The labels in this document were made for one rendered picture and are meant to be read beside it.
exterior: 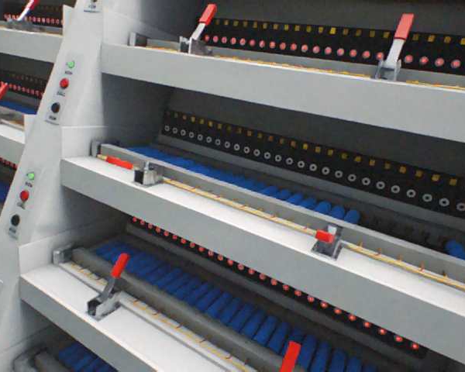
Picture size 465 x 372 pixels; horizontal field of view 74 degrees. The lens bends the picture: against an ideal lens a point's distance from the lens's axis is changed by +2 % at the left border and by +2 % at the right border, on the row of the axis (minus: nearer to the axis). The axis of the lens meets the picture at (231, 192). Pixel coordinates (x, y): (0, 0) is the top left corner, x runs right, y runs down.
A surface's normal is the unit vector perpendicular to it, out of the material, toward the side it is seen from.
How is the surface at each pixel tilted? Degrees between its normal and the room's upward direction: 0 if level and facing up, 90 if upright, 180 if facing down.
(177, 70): 110
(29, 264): 90
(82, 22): 90
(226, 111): 90
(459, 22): 90
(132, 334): 20
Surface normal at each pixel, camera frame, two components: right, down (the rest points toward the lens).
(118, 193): -0.47, 0.19
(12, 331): 0.86, 0.29
